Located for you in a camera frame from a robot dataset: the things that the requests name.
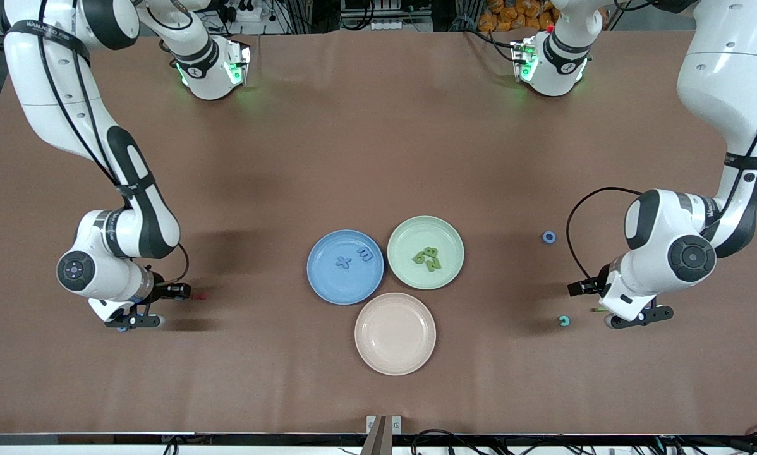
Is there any blue round plate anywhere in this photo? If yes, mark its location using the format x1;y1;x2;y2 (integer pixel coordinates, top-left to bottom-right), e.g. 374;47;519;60
306;229;385;306

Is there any beige round plate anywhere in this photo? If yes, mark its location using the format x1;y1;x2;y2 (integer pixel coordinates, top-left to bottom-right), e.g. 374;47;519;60
354;292;437;377

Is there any white power strip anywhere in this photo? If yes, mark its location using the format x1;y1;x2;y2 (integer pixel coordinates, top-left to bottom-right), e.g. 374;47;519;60
369;18;433;32
227;0;260;23

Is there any black base cable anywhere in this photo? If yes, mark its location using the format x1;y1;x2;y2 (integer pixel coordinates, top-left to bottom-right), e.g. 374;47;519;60
461;28;518;64

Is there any bag of orange items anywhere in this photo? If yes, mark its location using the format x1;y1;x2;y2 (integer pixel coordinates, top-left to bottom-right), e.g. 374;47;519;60
478;0;559;32

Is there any brown table cover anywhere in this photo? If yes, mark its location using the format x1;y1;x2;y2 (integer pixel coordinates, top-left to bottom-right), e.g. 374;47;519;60
0;28;757;437

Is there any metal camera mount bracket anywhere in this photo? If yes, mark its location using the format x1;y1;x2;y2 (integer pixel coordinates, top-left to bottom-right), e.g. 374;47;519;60
361;415;403;455

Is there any green round plate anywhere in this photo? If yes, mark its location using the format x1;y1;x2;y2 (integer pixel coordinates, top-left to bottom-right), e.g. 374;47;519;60
387;215;465;291

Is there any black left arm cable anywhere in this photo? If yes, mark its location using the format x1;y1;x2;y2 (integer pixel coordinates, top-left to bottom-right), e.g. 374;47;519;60
566;0;757;286

